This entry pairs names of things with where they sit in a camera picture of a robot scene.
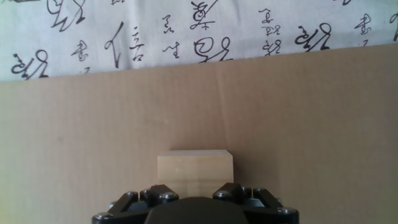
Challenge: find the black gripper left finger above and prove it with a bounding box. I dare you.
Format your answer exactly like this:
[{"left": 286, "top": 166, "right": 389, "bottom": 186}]
[{"left": 92, "top": 184, "right": 180, "bottom": 224}]

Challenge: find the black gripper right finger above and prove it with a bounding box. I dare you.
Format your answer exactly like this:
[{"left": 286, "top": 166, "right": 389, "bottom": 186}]
[{"left": 213, "top": 182, "right": 300, "bottom": 224}]

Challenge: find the small wooden block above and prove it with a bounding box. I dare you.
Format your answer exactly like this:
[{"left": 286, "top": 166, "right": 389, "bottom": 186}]
[{"left": 157, "top": 149, "right": 234, "bottom": 200}]

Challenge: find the brown cardboard sheet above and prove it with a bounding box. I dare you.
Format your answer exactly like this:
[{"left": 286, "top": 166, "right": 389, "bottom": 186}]
[{"left": 0, "top": 42, "right": 398, "bottom": 224}]

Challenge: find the calligraphy print cloth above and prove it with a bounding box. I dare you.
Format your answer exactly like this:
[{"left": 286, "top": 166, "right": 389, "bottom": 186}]
[{"left": 0, "top": 0, "right": 398, "bottom": 83}]

